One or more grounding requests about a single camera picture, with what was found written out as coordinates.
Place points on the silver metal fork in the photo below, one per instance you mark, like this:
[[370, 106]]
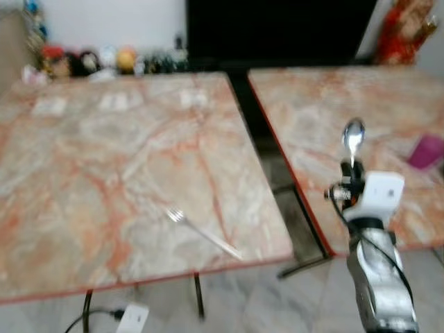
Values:
[[205, 234]]

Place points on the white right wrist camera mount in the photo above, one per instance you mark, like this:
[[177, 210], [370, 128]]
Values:
[[378, 194]]

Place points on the black television screen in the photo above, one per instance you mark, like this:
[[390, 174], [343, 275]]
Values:
[[277, 31]]

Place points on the silver metal spoon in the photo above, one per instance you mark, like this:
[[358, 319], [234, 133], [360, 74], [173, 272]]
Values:
[[353, 136]]

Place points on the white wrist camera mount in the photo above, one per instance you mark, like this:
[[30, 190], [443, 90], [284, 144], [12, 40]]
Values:
[[133, 319], [378, 194]]

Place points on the red hat doll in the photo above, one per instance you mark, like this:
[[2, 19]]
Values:
[[54, 61]]

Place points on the black metal table base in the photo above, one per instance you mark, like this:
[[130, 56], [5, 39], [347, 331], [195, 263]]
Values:
[[309, 229]]

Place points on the purple cup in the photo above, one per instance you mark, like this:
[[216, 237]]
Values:
[[425, 152]]

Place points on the colourful hanging bead decoration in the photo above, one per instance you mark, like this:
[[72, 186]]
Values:
[[33, 24]]

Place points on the white small figurine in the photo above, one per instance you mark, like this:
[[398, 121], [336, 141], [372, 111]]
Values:
[[109, 57]]

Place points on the black metal table leg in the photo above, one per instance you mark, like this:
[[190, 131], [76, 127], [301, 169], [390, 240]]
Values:
[[199, 297], [88, 312]]

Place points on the dark green bottles cluster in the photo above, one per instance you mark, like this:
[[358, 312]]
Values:
[[166, 61]]

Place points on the pink small ornament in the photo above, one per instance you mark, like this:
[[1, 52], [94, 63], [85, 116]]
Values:
[[33, 75]]

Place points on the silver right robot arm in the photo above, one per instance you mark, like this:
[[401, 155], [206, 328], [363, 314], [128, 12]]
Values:
[[381, 284]]

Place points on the orange round figurine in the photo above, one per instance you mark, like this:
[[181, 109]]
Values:
[[126, 60]]

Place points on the black doll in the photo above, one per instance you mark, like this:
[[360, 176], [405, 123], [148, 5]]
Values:
[[85, 64]]

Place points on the red and gold figurine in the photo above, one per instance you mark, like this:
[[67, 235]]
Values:
[[406, 35]]

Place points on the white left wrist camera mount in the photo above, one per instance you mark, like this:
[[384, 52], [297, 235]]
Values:
[[133, 319]]

